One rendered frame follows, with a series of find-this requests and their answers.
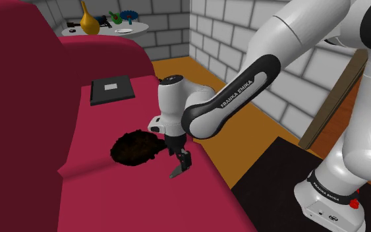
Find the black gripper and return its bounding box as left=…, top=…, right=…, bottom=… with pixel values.
left=164, top=134, right=192, bottom=179

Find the black fuzzy round cushion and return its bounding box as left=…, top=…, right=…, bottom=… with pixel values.
left=109, top=129, right=169, bottom=167

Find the black robot stand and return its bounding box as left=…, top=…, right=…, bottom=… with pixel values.
left=231, top=136, right=371, bottom=232

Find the black flat book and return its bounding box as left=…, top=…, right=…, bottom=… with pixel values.
left=90, top=74, right=136, bottom=107

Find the white round side table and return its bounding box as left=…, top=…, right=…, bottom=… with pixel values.
left=61, top=1, right=150, bottom=40

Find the red sofa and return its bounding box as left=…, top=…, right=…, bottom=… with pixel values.
left=0, top=0, right=258, bottom=232

